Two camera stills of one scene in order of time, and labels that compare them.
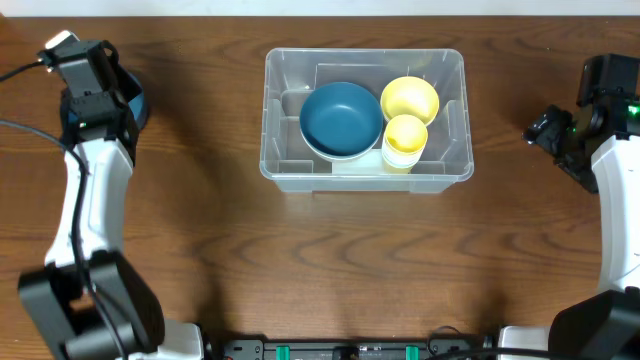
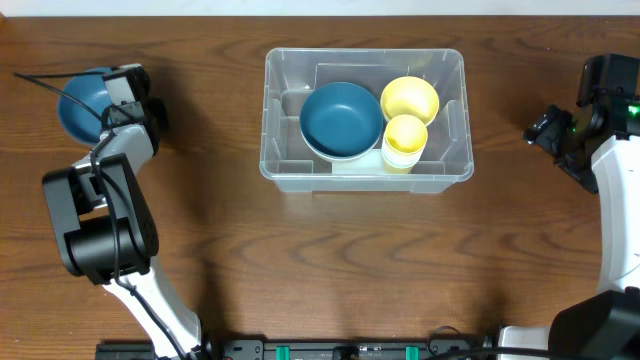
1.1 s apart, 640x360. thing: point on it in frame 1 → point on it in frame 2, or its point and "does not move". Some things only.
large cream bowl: (341, 158) does not move
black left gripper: (80, 51) → (151, 116)
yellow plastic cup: (404, 140) does not move
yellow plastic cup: (398, 168) does not move
